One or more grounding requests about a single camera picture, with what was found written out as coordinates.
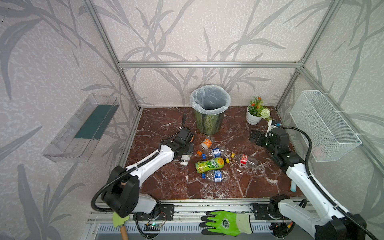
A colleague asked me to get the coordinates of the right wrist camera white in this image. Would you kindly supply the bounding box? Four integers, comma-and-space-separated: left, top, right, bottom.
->
266, 120, 282, 137

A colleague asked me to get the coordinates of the green wood-pattern trash bin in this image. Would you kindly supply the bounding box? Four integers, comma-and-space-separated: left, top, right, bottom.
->
194, 110, 225, 136

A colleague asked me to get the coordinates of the white pot with flowers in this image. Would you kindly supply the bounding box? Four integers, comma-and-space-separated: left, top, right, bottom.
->
246, 97, 273, 125

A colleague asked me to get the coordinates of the clear plastic bin liner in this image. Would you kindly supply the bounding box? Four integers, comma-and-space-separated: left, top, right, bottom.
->
190, 85, 231, 115

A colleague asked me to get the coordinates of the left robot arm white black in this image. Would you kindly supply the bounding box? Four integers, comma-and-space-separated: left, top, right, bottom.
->
91, 114, 194, 219

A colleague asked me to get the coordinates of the clear acrylic wall shelf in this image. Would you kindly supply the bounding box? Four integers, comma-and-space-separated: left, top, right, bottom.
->
42, 94, 120, 163

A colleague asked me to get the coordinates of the clear bottle red label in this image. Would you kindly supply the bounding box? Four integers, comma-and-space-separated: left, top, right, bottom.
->
231, 153, 261, 169

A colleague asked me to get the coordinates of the clear bottle orange label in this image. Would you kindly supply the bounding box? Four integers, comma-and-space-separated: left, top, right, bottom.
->
199, 136, 215, 150

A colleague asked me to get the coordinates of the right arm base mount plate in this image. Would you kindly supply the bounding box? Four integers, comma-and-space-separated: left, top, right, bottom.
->
250, 203, 291, 222

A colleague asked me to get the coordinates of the green and black work glove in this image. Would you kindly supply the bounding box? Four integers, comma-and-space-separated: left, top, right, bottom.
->
199, 210, 253, 237

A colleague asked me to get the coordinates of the green yellow-cap bottle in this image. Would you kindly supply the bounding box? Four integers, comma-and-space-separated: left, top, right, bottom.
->
195, 157, 230, 174

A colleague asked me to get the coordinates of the small circuit board green led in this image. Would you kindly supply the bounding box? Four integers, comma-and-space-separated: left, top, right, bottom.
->
144, 222, 165, 232

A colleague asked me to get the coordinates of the clear bottle blue label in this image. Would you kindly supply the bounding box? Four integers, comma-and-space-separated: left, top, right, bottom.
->
197, 147, 227, 160
202, 170, 230, 183

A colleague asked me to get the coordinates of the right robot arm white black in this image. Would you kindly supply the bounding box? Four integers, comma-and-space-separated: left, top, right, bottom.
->
250, 127, 377, 240

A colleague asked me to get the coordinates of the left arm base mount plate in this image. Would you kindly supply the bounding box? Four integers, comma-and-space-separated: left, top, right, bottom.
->
133, 204, 175, 222

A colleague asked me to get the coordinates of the white wire mesh basket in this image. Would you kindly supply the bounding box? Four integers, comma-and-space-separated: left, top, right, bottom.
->
290, 90, 362, 163

